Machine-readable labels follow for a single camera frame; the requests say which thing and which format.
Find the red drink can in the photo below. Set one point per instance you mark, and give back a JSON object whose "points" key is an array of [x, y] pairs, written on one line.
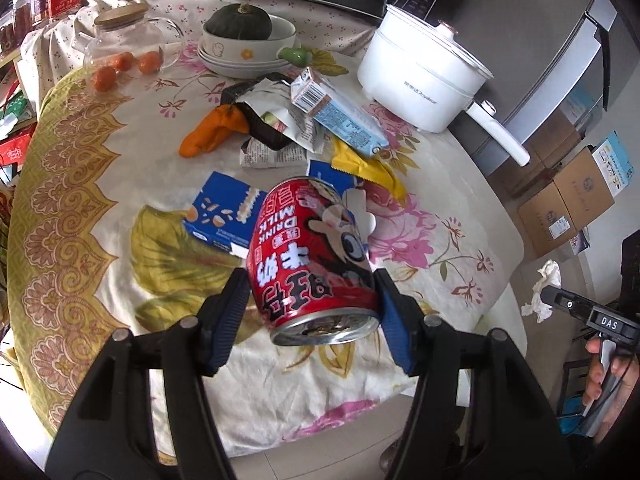
{"points": [[310, 260]]}

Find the small-flower white cloth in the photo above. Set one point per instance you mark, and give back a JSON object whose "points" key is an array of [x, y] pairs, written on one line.
{"points": [[60, 35]]}

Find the floral tablecloth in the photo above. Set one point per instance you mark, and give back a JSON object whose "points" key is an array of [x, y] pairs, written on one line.
{"points": [[150, 285]]}

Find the yellow snack wrapper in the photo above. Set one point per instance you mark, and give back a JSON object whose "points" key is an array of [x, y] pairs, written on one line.
{"points": [[365, 170]]}

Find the small orange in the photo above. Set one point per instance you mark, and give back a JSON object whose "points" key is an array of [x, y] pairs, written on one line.
{"points": [[105, 79], [123, 61], [149, 62]]}

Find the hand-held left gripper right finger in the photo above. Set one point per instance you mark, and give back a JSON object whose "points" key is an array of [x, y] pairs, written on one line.
{"points": [[395, 330]]}

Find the white electric pot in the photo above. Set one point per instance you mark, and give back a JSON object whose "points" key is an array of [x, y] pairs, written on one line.
{"points": [[415, 70]]}

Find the person's right hand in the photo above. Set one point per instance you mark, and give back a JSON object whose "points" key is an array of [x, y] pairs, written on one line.
{"points": [[595, 375]]}

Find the white ceramic bowl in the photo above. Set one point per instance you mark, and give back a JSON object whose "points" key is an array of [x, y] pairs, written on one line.
{"points": [[250, 50]]}

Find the grey printed paper wrapper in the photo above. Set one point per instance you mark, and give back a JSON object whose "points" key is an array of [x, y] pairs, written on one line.
{"points": [[265, 156]]}

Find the dark green squash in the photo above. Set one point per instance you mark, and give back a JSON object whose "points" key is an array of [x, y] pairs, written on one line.
{"points": [[235, 25]]}

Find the blue white cardboard box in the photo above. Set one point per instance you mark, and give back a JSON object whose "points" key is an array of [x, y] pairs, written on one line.
{"points": [[614, 160]]}

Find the brown cardboard box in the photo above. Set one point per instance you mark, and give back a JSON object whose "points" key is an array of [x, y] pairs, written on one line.
{"points": [[565, 205], [547, 140]]}

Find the crumpled white tissue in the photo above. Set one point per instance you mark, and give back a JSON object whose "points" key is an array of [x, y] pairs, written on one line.
{"points": [[542, 290]]}

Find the white ceramic plate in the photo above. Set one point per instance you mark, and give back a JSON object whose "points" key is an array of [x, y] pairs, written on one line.
{"points": [[235, 69]]}

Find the blue snack box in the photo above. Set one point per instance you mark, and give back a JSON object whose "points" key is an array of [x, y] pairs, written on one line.
{"points": [[215, 210]]}

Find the grey refrigerator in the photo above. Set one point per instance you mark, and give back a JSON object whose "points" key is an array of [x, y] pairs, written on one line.
{"points": [[565, 60]]}

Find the light blue milk carton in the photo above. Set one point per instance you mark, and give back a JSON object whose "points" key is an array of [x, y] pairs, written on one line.
{"points": [[340, 115]]}

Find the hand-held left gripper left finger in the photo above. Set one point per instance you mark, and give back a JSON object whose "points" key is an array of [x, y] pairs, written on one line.
{"points": [[227, 325]]}

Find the white crumpled wrapper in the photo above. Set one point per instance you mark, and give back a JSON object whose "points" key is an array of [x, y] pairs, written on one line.
{"points": [[270, 95]]}

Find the glass teapot with wooden lid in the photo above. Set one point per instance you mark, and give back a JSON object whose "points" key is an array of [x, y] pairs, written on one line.
{"points": [[125, 35]]}

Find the pile of colourful packets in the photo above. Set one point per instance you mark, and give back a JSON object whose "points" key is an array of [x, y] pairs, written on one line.
{"points": [[15, 125]]}

